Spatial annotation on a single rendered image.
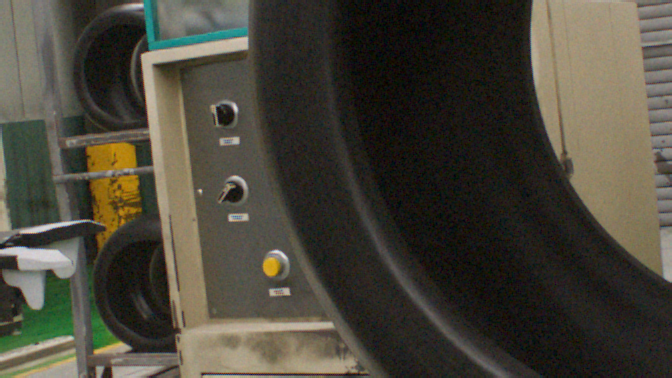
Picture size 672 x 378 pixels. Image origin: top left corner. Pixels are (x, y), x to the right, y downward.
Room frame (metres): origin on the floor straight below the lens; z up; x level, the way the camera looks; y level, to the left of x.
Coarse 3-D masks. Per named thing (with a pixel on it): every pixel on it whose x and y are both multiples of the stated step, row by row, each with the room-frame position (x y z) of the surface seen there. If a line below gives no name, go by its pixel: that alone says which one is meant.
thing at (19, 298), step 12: (0, 240) 1.34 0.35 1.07; (12, 240) 1.35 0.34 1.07; (0, 276) 1.32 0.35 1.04; (0, 288) 1.32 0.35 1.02; (12, 288) 1.32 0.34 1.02; (0, 300) 1.32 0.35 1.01; (12, 300) 1.32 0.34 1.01; (24, 300) 1.39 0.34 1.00; (0, 312) 1.33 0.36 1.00; (12, 312) 1.33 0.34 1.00
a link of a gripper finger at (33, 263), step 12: (0, 252) 1.30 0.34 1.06; (12, 252) 1.29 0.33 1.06; (24, 252) 1.28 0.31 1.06; (36, 252) 1.28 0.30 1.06; (48, 252) 1.27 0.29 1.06; (60, 252) 1.27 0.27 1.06; (24, 264) 1.27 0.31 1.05; (36, 264) 1.27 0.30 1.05; (48, 264) 1.27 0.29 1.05; (60, 264) 1.27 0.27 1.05; (72, 264) 1.27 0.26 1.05; (12, 276) 1.30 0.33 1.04; (24, 276) 1.29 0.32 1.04; (36, 276) 1.28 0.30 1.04; (24, 288) 1.29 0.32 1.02; (36, 288) 1.28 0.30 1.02; (36, 300) 1.29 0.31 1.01
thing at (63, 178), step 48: (48, 0) 4.78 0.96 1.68; (48, 48) 4.76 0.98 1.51; (96, 48) 4.98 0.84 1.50; (144, 48) 5.17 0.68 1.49; (48, 96) 4.76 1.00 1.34; (96, 96) 4.97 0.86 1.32; (144, 96) 5.19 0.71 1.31; (48, 144) 4.77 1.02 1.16; (96, 144) 4.68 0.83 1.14; (144, 144) 4.78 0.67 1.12; (144, 240) 5.07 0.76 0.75; (96, 288) 4.83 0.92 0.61; (144, 288) 5.09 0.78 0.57; (144, 336) 4.94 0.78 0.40
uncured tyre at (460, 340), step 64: (256, 0) 0.79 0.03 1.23; (320, 0) 0.74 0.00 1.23; (384, 0) 0.95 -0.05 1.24; (448, 0) 0.99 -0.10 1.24; (512, 0) 0.98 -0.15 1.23; (256, 64) 0.79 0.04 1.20; (320, 64) 0.74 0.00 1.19; (384, 64) 0.95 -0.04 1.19; (448, 64) 1.00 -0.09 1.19; (512, 64) 0.99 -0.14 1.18; (256, 128) 0.82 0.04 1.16; (320, 128) 0.75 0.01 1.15; (384, 128) 0.94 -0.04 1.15; (448, 128) 0.99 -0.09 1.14; (512, 128) 0.99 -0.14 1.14; (320, 192) 0.75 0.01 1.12; (384, 192) 0.91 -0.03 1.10; (448, 192) 0.98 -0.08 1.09; (512, 192) 0.99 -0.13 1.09; (320, 256) 0.76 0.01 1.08; (384, 256) 0.73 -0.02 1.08; (448, 256) 0.94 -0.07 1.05; (512, 256) 0.97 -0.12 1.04; (576, 256) 0.97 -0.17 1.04; (384, 320) 0.74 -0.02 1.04; (448, 320) 0.72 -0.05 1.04; (512, 320) 0.94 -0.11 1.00; (576, 320) 0.95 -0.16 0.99; (640, 320) 0.94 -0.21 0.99
